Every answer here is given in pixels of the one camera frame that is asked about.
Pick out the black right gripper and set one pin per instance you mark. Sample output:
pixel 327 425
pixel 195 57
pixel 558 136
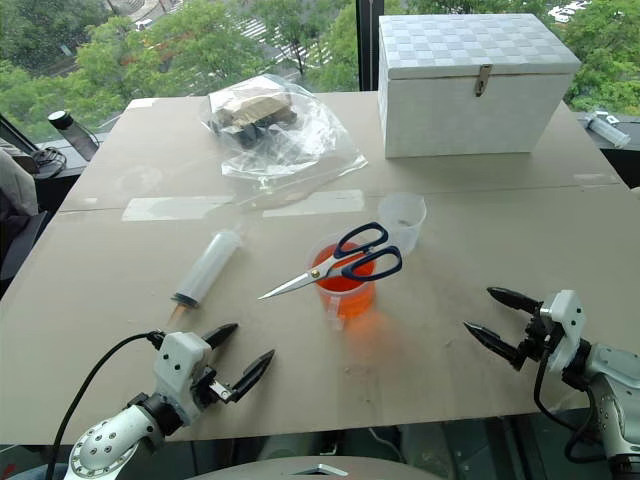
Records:
pixel 537 340

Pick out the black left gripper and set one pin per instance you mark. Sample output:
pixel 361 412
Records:
pixel 205 385

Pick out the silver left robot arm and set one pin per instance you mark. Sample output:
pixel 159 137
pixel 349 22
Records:
pixel 110 440

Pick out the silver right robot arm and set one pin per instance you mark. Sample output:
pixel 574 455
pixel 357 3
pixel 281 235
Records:
pixel 615 385

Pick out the large clear plastic syringe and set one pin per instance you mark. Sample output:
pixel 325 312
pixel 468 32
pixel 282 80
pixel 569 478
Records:
pixel 210 267

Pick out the large cup with orange liquid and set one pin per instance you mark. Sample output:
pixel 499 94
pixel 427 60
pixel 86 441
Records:
pixel 350 300

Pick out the small clear plastic cup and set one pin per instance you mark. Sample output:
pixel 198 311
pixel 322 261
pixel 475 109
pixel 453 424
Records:
pixel 407 220

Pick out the clear syringe with white cap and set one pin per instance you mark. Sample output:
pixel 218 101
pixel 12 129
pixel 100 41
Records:
pixel 607 131

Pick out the grey rounded robot body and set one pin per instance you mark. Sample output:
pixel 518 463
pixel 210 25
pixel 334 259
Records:
pixel 320 467

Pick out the short clear tape strip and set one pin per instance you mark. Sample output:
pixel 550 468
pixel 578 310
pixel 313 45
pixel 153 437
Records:
pixel 315 203

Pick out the black side table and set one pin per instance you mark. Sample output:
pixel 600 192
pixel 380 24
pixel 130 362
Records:
pixel 622 162

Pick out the white checkered lidded box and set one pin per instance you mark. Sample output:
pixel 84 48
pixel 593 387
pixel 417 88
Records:
pixel 465 115

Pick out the clear plastic bag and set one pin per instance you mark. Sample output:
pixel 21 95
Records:
pixel 320 145

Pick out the brown and black bag contents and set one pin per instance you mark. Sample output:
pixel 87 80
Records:
pixel 255 117

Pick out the metal box latch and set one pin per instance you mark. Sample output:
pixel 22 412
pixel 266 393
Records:
pixel 482 80

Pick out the dark chair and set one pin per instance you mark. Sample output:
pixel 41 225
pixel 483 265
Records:
pixel 20 245

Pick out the black cylindrical bottle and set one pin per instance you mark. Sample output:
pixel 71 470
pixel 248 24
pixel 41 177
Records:
pixel 75 132

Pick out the grey cloth bundle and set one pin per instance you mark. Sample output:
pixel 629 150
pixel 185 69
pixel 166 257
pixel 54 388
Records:
pixel 15 185

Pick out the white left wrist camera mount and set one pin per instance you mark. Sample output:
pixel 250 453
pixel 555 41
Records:
pixel 177 360

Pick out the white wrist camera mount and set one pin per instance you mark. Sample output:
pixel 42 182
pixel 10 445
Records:
pixel 570 320
pixel 177 360

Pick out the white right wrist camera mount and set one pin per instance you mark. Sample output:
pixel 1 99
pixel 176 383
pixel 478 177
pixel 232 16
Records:
pixel 570 320

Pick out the black window frame post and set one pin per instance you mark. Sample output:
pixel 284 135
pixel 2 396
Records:
pixel 366 45

